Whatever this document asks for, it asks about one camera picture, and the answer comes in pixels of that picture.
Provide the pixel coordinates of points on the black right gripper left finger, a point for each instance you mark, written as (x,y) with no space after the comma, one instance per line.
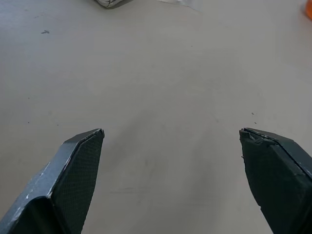
(70,175)

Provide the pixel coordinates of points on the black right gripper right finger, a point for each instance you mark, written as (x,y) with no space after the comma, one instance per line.
(275,175)

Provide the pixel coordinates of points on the orange object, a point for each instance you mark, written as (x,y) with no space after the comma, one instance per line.
(307,7)

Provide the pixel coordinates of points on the white crumpled object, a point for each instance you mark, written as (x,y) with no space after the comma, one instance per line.
(109,2)

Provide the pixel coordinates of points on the clear plastic sheet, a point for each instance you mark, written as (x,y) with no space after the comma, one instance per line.
(180,3)

